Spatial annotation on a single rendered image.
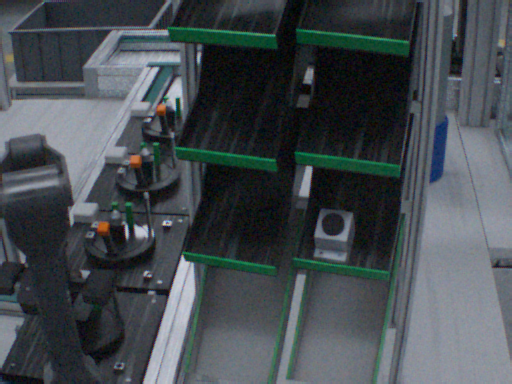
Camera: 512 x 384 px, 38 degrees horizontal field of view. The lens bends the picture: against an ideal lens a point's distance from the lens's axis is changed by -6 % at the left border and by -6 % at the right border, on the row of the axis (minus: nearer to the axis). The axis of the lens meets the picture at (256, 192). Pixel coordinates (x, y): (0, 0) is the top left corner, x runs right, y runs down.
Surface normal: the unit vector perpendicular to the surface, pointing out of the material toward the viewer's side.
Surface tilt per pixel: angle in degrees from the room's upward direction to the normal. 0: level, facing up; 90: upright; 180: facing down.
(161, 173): 0
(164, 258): 0
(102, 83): 90
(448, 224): 0
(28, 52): 90
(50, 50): 90
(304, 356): 45
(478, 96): 90
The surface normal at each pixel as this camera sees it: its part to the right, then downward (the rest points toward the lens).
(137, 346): -0.01, -0.85
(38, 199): 0.29, 0.17
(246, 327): -0.21, -0.25
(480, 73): -0.11, 0.52
